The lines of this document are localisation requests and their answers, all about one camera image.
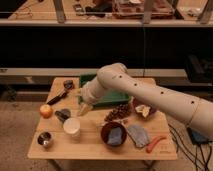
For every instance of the orange apple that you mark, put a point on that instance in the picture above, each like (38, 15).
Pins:
(46, 111)

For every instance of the orange carrot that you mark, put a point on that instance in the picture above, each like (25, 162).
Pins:
(153, 143)

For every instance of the grey folded cloth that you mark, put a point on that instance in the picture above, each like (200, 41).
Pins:
(139, 135)

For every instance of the maroon bowl with food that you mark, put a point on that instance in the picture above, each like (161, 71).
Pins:
(136, 103)

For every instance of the wooden table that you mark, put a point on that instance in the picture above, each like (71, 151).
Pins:
(89, 146)

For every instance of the small metal cup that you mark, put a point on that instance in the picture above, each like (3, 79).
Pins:
(45, 139)

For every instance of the dark grey eraser block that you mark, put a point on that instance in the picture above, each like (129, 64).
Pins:
(63, 114)

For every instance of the black box on floor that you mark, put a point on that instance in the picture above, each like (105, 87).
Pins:
(197, 138)

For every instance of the brown pine cone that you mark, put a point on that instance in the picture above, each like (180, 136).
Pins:
(119, 112)

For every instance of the black handled kitchen tool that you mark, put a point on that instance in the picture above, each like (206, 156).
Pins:
(67, 86)

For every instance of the cream food piece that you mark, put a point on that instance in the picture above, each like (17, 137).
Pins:
(143, 110)

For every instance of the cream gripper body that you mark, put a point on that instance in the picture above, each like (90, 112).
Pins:
(84, 109)

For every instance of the white paper cup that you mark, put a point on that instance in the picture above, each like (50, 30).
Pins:
(72, 126)

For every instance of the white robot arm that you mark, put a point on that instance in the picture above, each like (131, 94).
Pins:
(195, 112)

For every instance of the green plastic tray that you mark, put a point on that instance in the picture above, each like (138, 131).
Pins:
(112, 98)

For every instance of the blue grey sponge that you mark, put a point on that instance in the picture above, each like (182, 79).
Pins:
(114, 138)

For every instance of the maroon bowl with sponge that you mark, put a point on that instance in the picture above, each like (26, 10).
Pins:
(106, 130)

